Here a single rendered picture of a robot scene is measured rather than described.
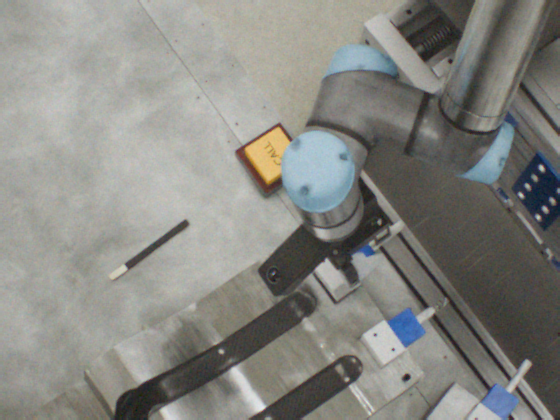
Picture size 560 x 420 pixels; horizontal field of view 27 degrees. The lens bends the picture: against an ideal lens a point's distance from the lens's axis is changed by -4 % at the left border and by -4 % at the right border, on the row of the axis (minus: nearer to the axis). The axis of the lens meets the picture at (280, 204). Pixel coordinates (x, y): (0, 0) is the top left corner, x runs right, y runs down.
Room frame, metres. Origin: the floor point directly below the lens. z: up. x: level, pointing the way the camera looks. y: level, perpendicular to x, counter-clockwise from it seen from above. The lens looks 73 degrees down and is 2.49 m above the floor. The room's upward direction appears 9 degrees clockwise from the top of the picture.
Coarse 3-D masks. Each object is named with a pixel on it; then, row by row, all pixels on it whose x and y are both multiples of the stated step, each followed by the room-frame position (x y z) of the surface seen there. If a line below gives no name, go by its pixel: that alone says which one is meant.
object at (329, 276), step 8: (400, 224) 0.46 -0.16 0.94; (384, 232) 0.45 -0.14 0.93; (392, 232) 0.45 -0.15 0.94; (368, 248) 0.42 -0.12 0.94; (376, 248) 0.43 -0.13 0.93; (320, 264) 0.39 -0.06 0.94; (328, 264) 0.39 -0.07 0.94; (320, 272) 0.38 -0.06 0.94; (328, 272) 0.38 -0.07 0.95; (336, 272) 0.38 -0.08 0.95; (320, 280) 0.38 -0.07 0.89; (328, 280) 0.37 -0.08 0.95; (336, 280) 0.37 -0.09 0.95; (328, 288) 0.37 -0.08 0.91; (336, 288) 0.36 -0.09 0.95; (344, 288) 0.37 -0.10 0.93; (352, 288) 0.37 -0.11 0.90; (336, 296) 0.36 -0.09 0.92
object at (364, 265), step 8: (352, 256) 0.39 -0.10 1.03; (360, 256) 0.39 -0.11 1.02; (368, 256) 0.39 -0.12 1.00; (376, 256) 0.40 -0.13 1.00; (360, 264) 0.38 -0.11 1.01; (368, 264) 0.39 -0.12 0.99; (376, 264) 0.39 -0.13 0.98; (360, 272) 0.38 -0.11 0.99; (368, 272) 0.38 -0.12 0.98; (344, 280) 0.36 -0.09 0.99; (360, 280) 0.37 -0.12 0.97
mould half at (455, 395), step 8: (456, 384) 0.27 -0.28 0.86; (448, 392) 0.26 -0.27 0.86; (456, 392) 0.26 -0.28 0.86; (464, 392) 0.26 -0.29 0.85; (440, 400) 0.25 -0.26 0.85; (448, 400) 0.25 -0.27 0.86; (456, 400) 0.25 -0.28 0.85; (464, 400) 0.25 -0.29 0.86; (472, 400) 0.25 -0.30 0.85; (432, 408) 0.24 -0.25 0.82; (440, 408) 0.23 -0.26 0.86; (448, 408) 0.24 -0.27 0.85; (456, 408) 0.24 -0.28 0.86; (464, 408) 0.24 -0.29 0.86; (432, 416) 0.22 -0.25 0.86; (440, 416) 0.22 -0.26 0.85; (448, 416) 0.22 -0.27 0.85; (456, 416) 0.23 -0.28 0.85; (464, 416) 0.23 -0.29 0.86
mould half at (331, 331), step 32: (224, 288) 0.35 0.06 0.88; (256, 288) 0.36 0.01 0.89; (320, 288) 0.37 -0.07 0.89; (192, 320) 0.30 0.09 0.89; (224, 320) 0.31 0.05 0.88; (320, 320) 0.33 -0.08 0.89; (352, 320) 0.33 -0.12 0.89; (128, 352) 0.24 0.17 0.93; (160, 352) 0.25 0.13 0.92; (192, 352) 0.26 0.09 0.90; (288, 352) 0.28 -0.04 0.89; (320, 352) 0.28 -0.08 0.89; (352, 352) 0.29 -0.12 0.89; (96, 384) 0.19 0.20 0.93; (128, 384) 0.19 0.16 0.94; (224, 384) 0.22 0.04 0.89; (256, 384) 0.23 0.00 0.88; (288, 384) 0.24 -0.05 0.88; (352, 384) 0.25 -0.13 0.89; (384, 384) 0.25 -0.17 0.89; (32, 416) 0.14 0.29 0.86; (64, 416) 0.14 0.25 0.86; (96, 416) 0.15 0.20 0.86; (160, 416) 0.16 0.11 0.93; (192, 416) 0.17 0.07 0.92; (224, 416) 0.18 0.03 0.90; (320, 416) 0.20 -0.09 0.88; (352, 416) 0.20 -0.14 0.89
